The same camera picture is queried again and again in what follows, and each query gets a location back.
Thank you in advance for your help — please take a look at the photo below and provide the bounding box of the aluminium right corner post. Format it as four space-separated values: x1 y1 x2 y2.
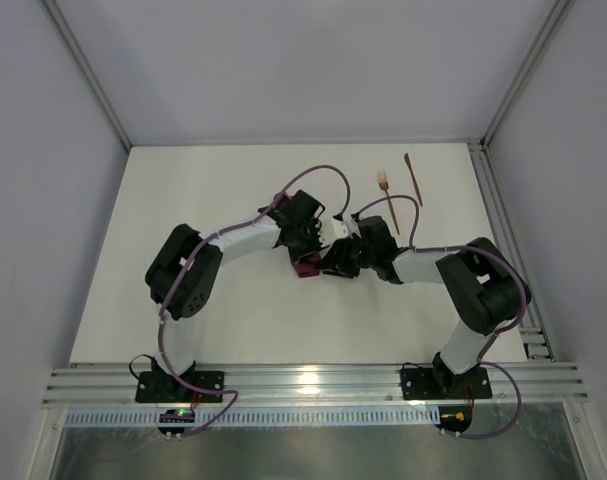
480 0 575 150

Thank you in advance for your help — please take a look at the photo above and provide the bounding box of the slotted grey cable duct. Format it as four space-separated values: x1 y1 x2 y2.
64 404 440 429

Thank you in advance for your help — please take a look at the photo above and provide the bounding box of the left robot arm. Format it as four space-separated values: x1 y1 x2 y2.
135 190 325 403

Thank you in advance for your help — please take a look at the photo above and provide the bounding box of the aluminium front rail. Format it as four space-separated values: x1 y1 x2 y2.
42 362 589 408

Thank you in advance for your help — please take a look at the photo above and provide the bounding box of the copper fork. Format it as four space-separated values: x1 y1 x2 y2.
377 171 400 234

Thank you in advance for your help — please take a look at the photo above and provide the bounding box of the purple satin napkin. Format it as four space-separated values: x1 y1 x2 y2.
277 192 329 280

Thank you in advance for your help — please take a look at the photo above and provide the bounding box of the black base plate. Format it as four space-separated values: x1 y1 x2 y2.
399 363 493 400
135 370 224 404

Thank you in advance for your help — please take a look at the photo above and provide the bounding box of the aluminium left corner post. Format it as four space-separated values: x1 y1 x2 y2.
39 0 133 153

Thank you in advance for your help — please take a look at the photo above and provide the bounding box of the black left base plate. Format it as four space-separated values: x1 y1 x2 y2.
135 370 224 404

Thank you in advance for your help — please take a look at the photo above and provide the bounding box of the aluminium corner post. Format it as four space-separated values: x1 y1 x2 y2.
39 0 133 153
480 0 575 150

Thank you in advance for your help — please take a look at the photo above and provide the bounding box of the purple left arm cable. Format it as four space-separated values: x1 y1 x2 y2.
155 163 354 439

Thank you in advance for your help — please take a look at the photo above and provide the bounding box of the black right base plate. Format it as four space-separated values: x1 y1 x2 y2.
399 363 493 400

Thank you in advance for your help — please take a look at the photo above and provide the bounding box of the copper knife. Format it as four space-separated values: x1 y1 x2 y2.
404 152 424 207

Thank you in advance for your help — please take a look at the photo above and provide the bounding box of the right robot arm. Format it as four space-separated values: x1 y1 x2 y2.
315 216 531 400

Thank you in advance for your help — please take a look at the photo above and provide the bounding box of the aluminium rail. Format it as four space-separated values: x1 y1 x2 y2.
42 362 589 408
467 142 556 362

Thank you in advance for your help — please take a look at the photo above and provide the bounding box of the aluminium right side rail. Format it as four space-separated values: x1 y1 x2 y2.
467 142 556 362

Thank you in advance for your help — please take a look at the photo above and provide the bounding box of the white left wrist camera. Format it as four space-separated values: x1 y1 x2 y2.
323 217 356 244

